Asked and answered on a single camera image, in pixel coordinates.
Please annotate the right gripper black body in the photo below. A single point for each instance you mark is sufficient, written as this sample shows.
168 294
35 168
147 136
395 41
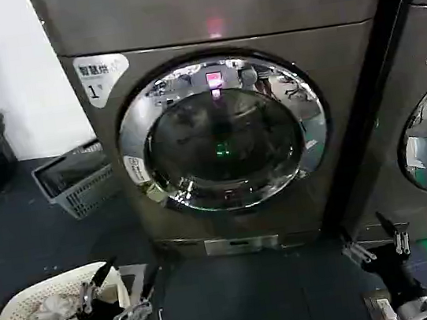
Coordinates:
396 273

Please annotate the grey slatted plastic basket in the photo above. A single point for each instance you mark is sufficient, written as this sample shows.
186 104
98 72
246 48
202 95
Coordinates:
83 194

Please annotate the black panel between dryers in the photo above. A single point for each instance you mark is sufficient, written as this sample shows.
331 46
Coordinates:
378 85

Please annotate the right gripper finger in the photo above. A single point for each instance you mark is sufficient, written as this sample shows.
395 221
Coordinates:
355 249
398 237

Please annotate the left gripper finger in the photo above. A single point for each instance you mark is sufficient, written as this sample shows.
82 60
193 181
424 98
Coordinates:
148 286
99 277

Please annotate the grey front-load dryer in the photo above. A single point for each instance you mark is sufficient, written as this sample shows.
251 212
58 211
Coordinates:
215 4
406 61

